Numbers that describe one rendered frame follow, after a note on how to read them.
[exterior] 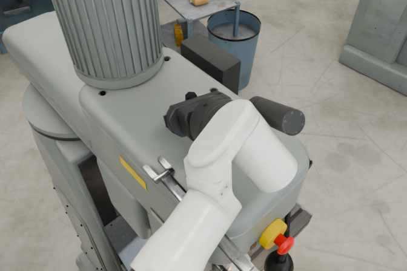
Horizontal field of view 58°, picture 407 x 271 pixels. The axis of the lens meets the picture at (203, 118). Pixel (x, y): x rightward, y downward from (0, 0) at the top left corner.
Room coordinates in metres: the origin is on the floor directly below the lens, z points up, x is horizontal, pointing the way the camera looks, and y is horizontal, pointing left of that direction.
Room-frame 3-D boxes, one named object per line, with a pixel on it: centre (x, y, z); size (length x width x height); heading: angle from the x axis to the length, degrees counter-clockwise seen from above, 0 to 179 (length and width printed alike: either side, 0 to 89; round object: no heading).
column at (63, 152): (0.94, 0.44, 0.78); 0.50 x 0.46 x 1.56; 42
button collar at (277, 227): (0.31, -0.13, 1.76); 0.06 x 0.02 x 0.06; 132
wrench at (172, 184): (0.28, 0.01, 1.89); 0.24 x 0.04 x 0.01; 39
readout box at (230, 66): (0.93, -0.02, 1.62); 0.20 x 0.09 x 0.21; 42
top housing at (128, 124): (0.49, 0.03, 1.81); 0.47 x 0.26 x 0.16; 42
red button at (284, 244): (0.29, -0.15, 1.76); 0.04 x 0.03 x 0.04; 132
